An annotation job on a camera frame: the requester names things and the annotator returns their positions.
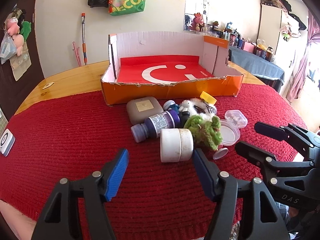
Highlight clear round container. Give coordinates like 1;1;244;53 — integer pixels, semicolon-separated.
220;120;240;146

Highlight white wardrobe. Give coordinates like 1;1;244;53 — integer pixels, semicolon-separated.
258;4;308;95

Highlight yellow bottle cap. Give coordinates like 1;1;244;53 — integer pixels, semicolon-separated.
200;91;217;105

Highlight blonde girl figurine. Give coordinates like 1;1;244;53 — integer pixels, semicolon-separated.
213;145;229;160

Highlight red knitted table cloth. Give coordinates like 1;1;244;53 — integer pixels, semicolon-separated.
0;83;309;240

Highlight pink plastic hanger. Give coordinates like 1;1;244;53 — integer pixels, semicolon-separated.
72;41;81;67

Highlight dark covered side table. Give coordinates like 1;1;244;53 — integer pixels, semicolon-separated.
229;47;284;93

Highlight white fluffy plush toy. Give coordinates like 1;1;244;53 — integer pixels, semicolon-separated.
178;98;217;121

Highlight purple plastic bottle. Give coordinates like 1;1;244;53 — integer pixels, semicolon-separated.
131;109;181;143

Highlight pink curtain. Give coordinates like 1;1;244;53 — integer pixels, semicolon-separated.
286;11;319;102

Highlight small blue black figurine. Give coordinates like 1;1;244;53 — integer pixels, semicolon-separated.
163;100;190;128

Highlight orange white cardboard box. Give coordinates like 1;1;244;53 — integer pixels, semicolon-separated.
101;31;244;105

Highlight pink rabbit plush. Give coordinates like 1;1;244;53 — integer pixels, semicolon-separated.
190;12;204;31

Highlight green plush on door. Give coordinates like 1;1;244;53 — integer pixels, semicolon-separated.
20;21;31;41

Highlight small wooden tag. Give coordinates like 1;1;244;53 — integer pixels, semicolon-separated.
42;82;54;90

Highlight green fuzzy plush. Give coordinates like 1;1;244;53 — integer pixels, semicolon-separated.
183;115;222;151

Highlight grey square case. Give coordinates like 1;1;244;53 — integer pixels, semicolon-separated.
126;96;164;125

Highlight white device with ring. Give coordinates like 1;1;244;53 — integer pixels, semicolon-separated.
0;129;15;157

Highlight pink plush toys hanging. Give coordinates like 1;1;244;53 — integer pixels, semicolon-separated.
6;17;24;56

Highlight dark brown door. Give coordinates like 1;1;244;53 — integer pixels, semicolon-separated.
1;0;44;120

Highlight clear square small box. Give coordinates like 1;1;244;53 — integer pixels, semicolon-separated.
225;110;248;128

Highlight orange grey mop handle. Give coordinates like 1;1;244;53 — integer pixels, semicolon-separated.
81;12;87;65

